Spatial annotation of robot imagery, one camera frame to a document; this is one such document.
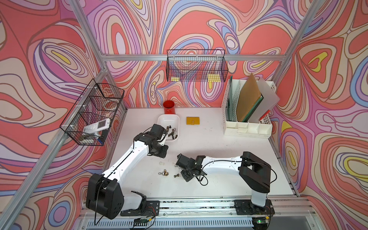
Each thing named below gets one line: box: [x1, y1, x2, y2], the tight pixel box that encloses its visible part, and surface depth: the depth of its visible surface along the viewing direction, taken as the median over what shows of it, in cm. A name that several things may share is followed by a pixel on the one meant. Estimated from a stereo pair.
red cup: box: [162, 100, 176, 115], surface depth 110 cm
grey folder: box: [248, 77, 281, 123], surface depth 92 cm
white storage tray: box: [157, 114, 180, 142], surface depth 109 cm
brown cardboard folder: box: [236, 72, 265, 123], surface depth 97 cm
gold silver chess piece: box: [158, 169, 170, 177], surface depth 86 cm
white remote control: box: [82, 117, 111, 134], surface depth 70 cm
